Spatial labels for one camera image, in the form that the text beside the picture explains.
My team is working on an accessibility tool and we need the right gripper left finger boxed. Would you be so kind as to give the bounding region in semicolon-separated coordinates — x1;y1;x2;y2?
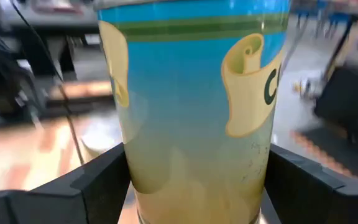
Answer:
0;142;132;224

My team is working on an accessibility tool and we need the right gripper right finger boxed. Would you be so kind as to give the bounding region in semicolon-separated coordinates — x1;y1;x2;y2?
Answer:
264;142;358;224

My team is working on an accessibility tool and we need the tall blue carrots can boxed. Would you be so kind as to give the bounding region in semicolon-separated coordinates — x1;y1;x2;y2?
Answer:
93;0;293;224

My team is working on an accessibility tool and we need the black hazard-striped floor mat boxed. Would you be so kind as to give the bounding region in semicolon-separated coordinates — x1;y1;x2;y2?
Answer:
290;126;358;190

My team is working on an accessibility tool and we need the black floor box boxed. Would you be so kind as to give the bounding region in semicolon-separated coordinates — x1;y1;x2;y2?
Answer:
314;60;358;134

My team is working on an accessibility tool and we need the black table frame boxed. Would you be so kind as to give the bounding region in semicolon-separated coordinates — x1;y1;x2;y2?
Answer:
0;93;115;128

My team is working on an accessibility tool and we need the thin black cable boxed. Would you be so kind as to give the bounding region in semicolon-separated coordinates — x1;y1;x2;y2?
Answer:
10;0;85;166

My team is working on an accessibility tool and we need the yellow hanging cable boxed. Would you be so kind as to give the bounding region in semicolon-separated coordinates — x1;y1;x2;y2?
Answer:
323;4;358;82

